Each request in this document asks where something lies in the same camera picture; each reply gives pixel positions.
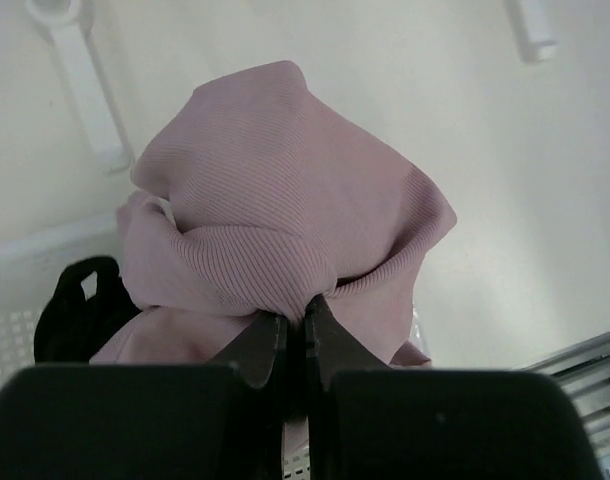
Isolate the white metal clothes rack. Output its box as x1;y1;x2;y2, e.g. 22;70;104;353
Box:
24;0;559;174

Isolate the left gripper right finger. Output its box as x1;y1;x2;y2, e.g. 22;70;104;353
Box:
303;296;602;479

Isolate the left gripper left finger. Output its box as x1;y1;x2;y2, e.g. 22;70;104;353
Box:
0;313;288;479

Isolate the white plastic basket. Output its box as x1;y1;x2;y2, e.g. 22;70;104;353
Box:
0;213;122;388

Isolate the black tank top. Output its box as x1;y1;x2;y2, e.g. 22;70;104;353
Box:
33;256;141;364

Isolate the aluminium mounting rail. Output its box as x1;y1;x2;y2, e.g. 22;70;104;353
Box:
522;331;610;457

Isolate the pink tank top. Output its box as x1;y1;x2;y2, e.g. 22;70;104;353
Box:
94;61;456;367

